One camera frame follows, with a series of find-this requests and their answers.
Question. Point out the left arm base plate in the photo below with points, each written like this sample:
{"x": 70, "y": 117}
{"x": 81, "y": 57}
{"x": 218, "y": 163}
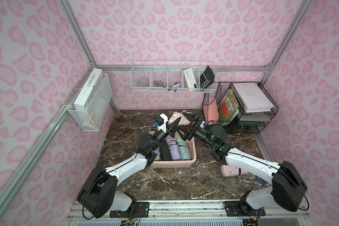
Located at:
{"x": 141, "y": 208}

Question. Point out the lilac umbrella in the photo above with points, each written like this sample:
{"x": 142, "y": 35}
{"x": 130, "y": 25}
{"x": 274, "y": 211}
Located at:
{"x": 173, "y": 149}

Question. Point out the white long box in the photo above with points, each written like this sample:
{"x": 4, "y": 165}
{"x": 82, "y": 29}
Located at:
{"x": 89, "y": 90}

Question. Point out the white wire wall basket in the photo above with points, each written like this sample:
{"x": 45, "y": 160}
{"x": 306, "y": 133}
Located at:
{"x": 167, "y": 75}

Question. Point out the black umbrella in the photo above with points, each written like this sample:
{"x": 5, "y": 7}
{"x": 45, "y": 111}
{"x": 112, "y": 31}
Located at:
{"x": 165, "y": 154}

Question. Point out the small white box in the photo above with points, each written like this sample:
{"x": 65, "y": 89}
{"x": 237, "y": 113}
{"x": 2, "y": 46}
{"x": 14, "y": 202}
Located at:
{"x": 190, "y": 79}

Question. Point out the pink plastic storage box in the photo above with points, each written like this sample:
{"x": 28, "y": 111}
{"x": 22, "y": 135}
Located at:
{"x": 177, "y": 164}

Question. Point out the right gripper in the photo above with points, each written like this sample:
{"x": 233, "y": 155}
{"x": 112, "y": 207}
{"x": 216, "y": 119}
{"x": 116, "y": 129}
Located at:
{"x": 192, "y": 129}

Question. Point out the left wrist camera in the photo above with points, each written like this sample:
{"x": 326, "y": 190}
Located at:
{"x": 161, "y": 123}

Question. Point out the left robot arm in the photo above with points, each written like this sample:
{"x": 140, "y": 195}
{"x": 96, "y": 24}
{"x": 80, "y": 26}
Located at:
{"x": 98, "y": 194}

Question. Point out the green tray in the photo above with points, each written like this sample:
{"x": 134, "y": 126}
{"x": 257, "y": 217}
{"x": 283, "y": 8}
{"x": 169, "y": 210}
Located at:
{"x": 254, "y": 123}

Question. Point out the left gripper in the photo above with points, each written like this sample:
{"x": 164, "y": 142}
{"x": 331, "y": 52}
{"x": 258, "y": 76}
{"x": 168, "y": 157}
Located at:
{"x": 168, "y": 130}

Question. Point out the white wire side basket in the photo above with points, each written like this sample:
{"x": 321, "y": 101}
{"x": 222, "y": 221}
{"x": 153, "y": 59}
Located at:
{"x": 91, "y": 119}

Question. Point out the mint green umbrella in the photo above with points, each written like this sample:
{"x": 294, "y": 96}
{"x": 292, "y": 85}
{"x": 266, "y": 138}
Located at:
{"x": 184, "y": 150}

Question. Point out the pink umbrella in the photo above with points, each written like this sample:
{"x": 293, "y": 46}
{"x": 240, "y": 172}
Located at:
{"x": 183, "y": 120}
{"x": 232, "y": 171}

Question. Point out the black wire file rack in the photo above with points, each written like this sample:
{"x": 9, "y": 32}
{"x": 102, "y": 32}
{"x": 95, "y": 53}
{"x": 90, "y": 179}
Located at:
{"x": 221, "y": 91}

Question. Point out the black calculator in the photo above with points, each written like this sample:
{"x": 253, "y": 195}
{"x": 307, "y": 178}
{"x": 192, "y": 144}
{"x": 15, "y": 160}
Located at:
{"x": 207, "y": 78}

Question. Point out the pink folder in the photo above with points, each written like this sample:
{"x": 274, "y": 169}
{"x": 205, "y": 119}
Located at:
{"x": 212, "y": 114}

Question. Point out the green red book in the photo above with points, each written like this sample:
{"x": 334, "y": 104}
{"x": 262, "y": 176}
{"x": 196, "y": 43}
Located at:
{"x": 228, "y": 108}

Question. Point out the white paper stack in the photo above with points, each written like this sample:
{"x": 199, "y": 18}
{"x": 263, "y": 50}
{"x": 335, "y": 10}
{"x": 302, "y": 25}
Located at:
{"x": 252, "y": 97}

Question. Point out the light blue umbrella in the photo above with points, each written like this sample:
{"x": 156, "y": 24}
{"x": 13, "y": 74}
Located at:
{"x": 157, "y": 151}

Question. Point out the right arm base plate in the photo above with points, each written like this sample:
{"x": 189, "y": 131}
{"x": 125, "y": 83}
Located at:
{"x": 241, "y": 209}

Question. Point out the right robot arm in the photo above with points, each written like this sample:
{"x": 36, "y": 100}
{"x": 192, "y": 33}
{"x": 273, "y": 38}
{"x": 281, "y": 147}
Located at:
{"x": 286, "y": 187}

